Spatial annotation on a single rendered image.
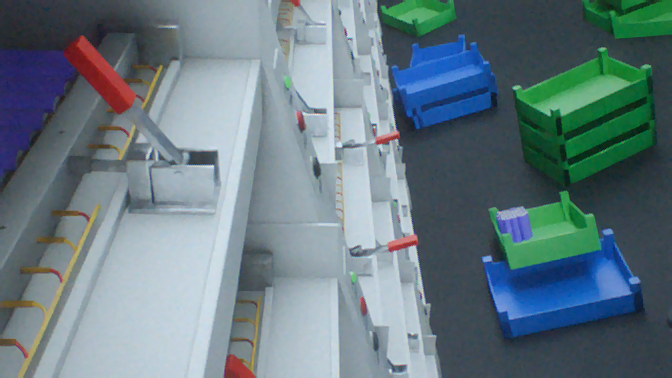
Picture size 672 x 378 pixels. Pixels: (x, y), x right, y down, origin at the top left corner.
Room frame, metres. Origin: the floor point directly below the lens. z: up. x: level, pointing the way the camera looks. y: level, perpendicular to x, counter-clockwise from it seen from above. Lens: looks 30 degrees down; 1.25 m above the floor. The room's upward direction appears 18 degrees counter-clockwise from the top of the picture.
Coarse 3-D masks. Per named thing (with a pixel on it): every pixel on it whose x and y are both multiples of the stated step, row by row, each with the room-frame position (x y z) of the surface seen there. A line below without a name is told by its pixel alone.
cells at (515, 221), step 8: (512, 208) 1.66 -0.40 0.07; (520, 208) 1.65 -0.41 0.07; (496, 216) 1.63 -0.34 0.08; (504, 216) 1.61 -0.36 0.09; (512, 216) 1.58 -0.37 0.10; (520, 216) 1.57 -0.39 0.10; (528, 216) 1.59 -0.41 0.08; (504, 224) 1.58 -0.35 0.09; (512, 224) 1.57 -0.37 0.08; (520, 224) 1.57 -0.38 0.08; (528, 224) 1.58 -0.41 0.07; (504, 232) 1.58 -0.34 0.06; (512, 232) 1.57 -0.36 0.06; (520, 232) 1.57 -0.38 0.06; (528, 232) 1.56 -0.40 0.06; (520, 240) 1.55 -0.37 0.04
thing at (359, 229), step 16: (336, 80) 1.21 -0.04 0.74; (352, 80) 1.21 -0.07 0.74; (336, 96) 1.21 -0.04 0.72; (352, 96) 1.21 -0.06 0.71; (336, 112) 1.19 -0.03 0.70; (352, 112) 1.19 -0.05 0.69; (336, 128) 1.13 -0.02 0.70; (352, 128) 1.13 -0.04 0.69; (352, 176) 0.98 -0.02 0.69; (368, 176) 0.98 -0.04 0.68; (352, 192) 0.94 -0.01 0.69; (368, 192) 0.94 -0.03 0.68; (352, 208) 0.90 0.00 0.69; (368, 208) 0.90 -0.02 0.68; (352, 224) 0.86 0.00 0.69; (368, 224) 0.86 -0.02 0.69; (352, 240) 0.83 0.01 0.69; (368, 240) 0.82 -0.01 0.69; (368, 288) 0.73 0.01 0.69; (368, 304) 0.70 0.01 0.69; (384, 336) 0.61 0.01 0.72; (384, 352) 0.61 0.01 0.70
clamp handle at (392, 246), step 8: (400, 240) 0.76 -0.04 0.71; (408, 240) 0.76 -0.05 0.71; (416, 240) 0.75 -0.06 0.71; (360, 248) 0.76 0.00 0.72; (376, 248) 0.77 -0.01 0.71; (384, 248) 0.76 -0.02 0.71; (392, 248) 0.76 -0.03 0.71; (400, 248) 0.76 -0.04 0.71; (360, 256) 0.76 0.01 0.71; (368, 256) 0.76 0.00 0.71
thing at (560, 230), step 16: (560, 192) 1.65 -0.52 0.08; (544, 208) 1.65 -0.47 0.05; (560, 208) 1.64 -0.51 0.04; (576, 208) 1.55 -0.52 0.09; (496, 224) 1.65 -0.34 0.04; (544, 224) 1.63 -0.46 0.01; (560, 224) 1.61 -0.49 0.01; (576, 224) 1.57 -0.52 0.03; (592, 224) 1.37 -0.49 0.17; (512, 240) 1.40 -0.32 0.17; (528, 240) 1.54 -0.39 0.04; (544, 240) 1.38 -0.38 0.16; (560, 240) 1.38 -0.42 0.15; (576, 240) 1.37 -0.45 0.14; (592, 240) 1.36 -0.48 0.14; (512, 256) 1.39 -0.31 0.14; (528, 256) 1.38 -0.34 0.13; (544, 256) 1.37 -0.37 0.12; (560, 256) 1.36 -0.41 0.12
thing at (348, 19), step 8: (336, 0) 1.72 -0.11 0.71; (344, 0) 1.71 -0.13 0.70; (344, 8) 1.71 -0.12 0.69; (352, 8) 1.70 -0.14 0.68; (344, 16) 1.66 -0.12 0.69; (352, 16) 1.65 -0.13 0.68; (344, 24) 1.61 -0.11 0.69; (352, 24) 1.61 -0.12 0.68; (352, 32) 1.56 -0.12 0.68; (352, 40) 1.47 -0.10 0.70; (352, 48) 1.45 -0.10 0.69; (360, 64) 1.30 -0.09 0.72
